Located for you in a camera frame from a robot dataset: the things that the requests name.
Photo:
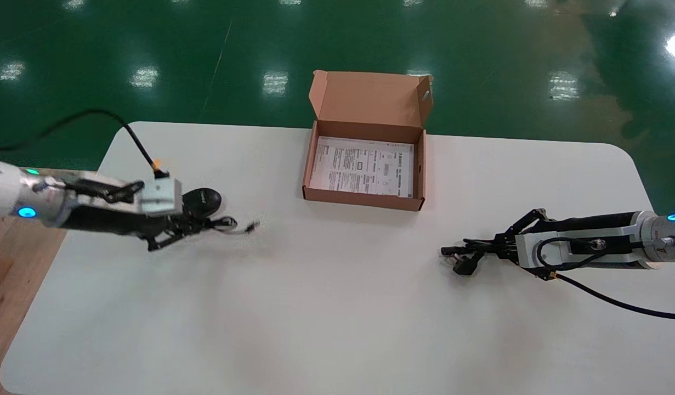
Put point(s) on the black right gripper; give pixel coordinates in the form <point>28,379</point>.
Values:
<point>595,223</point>

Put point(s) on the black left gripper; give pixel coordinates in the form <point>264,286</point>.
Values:
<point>107,222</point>

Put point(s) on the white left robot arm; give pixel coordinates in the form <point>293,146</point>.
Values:
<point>3,186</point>

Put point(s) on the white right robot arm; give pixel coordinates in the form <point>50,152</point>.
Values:
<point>661,236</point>

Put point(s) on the brown cardboard storage box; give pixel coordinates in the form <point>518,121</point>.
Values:
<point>370,99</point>

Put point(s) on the black computer mouse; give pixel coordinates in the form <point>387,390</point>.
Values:
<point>203,198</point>

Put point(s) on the printed white paper sheet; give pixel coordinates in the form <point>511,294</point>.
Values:
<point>362,164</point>

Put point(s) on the wooden floor platform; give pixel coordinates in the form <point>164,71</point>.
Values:
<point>8,307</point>

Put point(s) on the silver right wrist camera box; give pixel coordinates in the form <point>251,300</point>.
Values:
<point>529,249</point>

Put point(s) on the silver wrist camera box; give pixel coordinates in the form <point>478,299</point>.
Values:
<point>529,249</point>
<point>162,195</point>

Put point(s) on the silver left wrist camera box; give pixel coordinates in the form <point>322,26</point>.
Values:
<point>162,195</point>

